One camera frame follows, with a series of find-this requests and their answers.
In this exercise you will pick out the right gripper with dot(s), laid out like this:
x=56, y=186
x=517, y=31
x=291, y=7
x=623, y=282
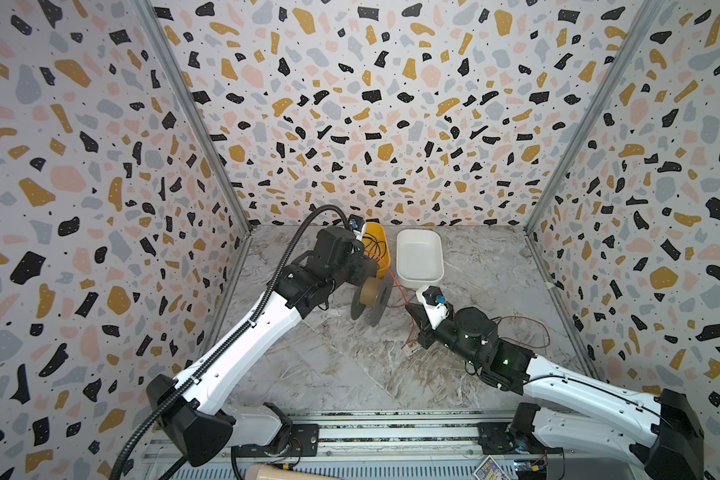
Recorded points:
x=431, y=330

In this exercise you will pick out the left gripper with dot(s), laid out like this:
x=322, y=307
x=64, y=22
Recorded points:
x=362, y=268

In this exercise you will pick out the black cable spool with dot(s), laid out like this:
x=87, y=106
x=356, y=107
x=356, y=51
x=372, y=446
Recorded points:
x=370, y=299

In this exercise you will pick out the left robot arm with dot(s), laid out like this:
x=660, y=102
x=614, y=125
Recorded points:
x=190, y=407

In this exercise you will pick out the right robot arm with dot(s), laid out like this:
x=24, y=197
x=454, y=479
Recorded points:
x=563, y=409

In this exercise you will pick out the yellow plastic bin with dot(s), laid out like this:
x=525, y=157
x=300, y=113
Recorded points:
x=376, y=247

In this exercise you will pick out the white plastic bin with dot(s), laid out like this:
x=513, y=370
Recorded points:
x=419, y=258

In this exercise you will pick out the colourful sticker card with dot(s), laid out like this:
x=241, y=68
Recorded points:
x=490, y=469

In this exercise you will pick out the beige cylinder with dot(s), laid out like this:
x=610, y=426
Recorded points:
x=271, y=472

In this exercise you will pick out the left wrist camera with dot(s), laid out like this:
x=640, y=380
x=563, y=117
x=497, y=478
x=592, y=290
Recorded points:
x=357, y=225

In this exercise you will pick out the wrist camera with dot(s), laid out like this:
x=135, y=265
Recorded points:
x=435, y=305
x=357, y=225

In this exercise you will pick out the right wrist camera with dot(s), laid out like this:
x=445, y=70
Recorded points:
x=435, y=305

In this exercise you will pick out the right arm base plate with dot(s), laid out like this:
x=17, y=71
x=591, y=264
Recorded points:
x=506, y=438

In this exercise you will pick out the aluminium mounting rail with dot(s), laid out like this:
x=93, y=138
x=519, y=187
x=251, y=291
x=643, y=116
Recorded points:
x=437, y=435

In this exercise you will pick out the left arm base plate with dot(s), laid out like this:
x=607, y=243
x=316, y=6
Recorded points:
x=299, y=440

